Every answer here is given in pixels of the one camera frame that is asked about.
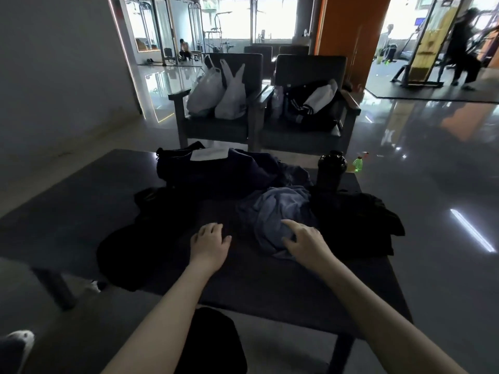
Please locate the person's right hand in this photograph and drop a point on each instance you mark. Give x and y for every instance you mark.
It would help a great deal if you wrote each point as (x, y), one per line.
(310, 247)

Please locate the person's left hand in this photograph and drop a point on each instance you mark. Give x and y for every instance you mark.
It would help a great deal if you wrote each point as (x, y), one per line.
(208, 249)

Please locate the person's right thumb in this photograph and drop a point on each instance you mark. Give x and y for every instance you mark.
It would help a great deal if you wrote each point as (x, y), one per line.
(288, 242)

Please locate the person's left thumb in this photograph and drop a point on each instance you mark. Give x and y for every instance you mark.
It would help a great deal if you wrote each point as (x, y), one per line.
(225, 241)

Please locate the person's left forearm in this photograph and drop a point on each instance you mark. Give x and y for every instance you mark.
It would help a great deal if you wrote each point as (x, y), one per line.
(163, 319)

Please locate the person's right forearm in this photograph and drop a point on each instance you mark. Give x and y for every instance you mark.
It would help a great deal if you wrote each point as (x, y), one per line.
(374, 319)

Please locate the blue-grey crumpled garment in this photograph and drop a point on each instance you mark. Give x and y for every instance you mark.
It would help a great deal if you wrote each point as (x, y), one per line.
(273, 214)

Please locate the dark low table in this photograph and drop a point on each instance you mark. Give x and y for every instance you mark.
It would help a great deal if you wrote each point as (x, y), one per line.
(273, 288)

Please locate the black crumpled garment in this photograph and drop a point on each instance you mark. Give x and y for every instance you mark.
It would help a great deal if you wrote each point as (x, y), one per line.
(144, 237)

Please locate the black shaker bottle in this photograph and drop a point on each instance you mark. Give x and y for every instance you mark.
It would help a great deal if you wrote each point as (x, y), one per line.
(331, 169)

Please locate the person's black shorts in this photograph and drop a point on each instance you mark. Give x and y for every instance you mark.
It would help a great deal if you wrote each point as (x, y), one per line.
(214, 342)

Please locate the dark wooden armchair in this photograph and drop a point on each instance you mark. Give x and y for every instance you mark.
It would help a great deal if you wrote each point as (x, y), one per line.
(218, 130)
(308, 140)

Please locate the green spray bottle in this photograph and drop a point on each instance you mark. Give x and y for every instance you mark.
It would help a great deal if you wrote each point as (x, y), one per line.
(358, 164)

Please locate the black jacket white stripes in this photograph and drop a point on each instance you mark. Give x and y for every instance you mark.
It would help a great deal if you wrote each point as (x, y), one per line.
(312, 118)

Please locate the person's grey white shoe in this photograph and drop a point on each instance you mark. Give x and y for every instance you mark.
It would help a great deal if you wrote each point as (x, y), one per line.
(13, 350)
(95, 286)

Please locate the clear water bottle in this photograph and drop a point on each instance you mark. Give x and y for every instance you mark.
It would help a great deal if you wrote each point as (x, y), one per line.
(276, 103)

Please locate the white plastic bag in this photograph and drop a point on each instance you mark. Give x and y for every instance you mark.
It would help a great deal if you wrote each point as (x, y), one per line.
(204, 93)
(232, 99)

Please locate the white cloth bag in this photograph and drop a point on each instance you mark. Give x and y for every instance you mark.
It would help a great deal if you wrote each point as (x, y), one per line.
(319, 97)

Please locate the dark chair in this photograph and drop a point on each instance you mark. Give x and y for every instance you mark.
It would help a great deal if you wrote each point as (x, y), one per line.
(259, 50)

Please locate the black floor mat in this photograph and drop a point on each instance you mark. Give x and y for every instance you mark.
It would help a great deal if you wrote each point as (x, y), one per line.
(429, 93)

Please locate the metal gym rack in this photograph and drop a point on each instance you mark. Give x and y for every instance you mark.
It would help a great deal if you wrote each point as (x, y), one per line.
(218, 33)

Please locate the orange pillar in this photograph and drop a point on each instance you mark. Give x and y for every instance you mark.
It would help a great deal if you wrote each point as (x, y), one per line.
(351, 31)

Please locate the yellow gym machine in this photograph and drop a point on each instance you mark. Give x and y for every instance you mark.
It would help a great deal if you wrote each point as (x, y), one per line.
(429, 38)

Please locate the lit strip mirror frame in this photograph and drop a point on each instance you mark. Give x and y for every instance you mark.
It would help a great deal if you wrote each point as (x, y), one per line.
(128, 62)

